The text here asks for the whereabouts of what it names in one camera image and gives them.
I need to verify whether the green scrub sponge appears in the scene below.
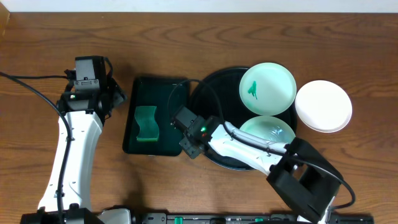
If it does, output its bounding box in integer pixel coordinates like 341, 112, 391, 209
134, 106, 160, 142

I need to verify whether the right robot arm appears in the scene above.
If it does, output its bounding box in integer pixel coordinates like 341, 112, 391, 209
172, 116, 343, 223

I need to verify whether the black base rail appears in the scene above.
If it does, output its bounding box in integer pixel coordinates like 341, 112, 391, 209
93, 205, 376, 224

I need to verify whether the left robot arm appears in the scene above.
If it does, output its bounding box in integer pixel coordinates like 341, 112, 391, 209
21, 70, 132, 223

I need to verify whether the white plate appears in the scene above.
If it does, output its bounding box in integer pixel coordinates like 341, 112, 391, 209
295, 80, 353, 133

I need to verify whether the black rectangular tray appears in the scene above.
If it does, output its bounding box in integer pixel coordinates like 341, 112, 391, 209
123, 77, 189, 156

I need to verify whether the right black cable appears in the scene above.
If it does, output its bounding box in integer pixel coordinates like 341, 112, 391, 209
167, 78, 356, 212

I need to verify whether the mint green plate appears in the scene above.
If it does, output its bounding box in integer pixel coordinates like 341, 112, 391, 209
239, 62, 297, 116
240, 116, 295, 143

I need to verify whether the black cable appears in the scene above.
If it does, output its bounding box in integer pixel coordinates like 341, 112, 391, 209
167, 78, 356, 212
0, 57, 114, 224

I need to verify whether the round black tray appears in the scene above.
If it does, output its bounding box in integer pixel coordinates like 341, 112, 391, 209
186, 66, 297, 171

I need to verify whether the left black cable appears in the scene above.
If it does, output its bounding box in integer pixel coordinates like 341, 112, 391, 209
0, 57, 114, 224

